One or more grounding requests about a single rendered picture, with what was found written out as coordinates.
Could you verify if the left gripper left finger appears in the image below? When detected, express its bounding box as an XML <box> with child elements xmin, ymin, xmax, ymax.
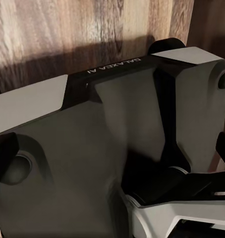
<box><xmin>0</xmin><ymin>132</ymin><xmax>19</xmax><ymax>181</ymax></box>

